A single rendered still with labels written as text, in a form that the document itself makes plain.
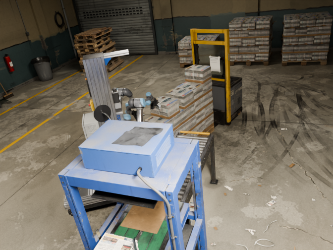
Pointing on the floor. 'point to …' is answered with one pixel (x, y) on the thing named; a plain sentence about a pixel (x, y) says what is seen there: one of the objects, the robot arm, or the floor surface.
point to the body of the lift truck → (237, 82)
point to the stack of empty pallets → (91, 42)
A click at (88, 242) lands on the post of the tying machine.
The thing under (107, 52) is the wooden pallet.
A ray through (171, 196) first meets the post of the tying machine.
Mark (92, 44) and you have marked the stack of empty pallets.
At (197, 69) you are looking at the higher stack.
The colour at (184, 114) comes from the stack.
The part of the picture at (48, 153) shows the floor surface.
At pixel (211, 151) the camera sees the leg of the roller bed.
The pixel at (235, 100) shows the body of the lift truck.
